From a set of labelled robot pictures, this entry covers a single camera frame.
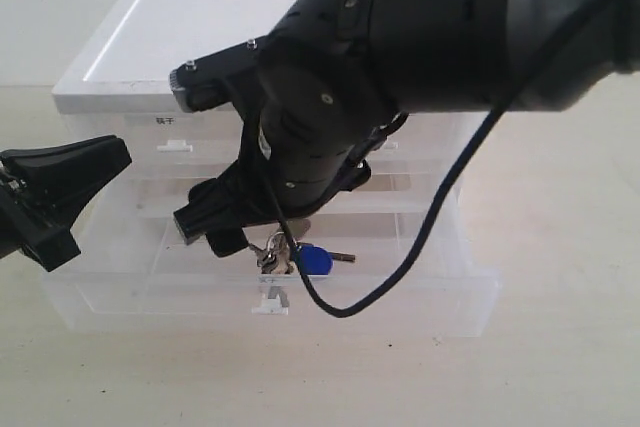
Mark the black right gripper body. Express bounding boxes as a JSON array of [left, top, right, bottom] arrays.
[[219, 31, 401, 218]]

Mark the key bunch with blue fob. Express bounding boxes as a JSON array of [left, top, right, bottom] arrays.
[[248, 219, 357, 276]]

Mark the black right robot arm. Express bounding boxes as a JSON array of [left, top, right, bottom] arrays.
[[170, 0, 639, 257]]

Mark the top left small drawer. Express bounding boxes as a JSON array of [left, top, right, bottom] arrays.
[[123, 111, 243, 165]]

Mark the white translucent drawer cabinet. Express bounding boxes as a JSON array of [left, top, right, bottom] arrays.
[[42, 0, 501, 337]]

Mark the thin black camera cable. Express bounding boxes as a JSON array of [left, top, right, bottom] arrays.
[[249, 0, 640, 319]]

